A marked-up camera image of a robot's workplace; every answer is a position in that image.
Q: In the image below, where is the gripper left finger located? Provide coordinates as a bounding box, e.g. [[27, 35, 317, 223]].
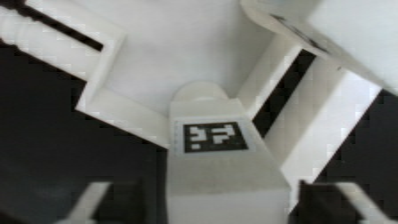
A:
[[55, 181, 148, 224]]

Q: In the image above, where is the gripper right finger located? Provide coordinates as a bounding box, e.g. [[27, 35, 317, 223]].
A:
[[294, 181, 395, 224]]

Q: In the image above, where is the white chair leg block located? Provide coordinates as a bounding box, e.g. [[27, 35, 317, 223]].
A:
[[166, 82, 290, 224]]

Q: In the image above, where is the white chair seat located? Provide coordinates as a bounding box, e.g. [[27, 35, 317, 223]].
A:
[[0, 0, 318, 149]]

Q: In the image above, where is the white chair leg with tag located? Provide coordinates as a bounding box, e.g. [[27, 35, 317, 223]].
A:
[[240, 0, 398, 95]]

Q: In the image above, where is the white U-shaped fence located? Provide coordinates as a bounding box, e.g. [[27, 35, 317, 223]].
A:
[[265, 58, 381, 200]]

